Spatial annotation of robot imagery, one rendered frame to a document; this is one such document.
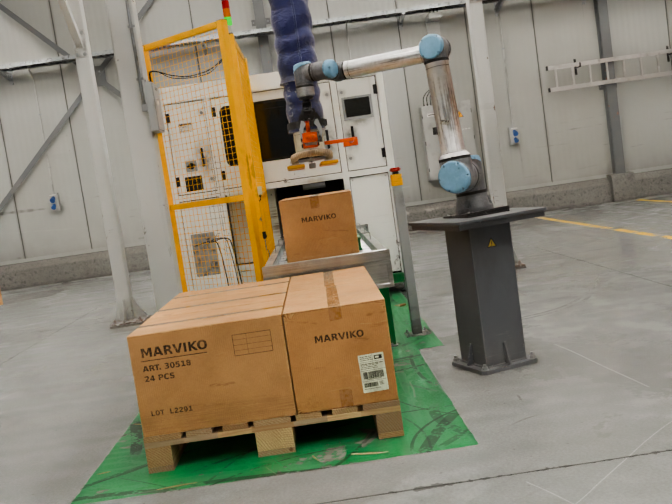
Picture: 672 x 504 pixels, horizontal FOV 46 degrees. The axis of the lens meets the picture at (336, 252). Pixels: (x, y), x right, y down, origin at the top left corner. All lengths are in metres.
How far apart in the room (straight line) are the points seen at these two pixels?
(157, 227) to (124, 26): 1.24
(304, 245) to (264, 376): 1.39
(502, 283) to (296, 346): 1.26
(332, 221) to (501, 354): 1.16
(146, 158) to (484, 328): 2.38
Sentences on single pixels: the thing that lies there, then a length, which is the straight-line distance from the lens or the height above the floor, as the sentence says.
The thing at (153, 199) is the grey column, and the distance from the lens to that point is 5.05.
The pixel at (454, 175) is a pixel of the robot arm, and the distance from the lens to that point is 3.68.
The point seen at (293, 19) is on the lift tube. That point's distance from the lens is 4.59.
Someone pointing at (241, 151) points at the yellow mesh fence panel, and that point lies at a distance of 5.02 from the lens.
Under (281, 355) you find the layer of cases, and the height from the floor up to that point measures 0.38.
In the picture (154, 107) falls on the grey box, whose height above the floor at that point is 1.61.
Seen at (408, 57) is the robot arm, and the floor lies 1.55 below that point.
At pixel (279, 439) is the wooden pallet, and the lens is 3.15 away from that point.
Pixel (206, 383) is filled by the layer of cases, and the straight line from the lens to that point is 3.11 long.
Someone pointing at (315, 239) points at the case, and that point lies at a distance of 4.32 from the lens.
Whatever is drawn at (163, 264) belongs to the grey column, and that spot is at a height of 0.65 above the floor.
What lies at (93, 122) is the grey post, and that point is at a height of 1.82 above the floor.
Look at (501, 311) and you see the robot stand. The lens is 3.91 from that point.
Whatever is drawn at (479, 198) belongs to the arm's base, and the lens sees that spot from 3.87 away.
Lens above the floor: 1.02
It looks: 5 degrees down
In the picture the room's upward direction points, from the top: 8 degrees counter-clockwise
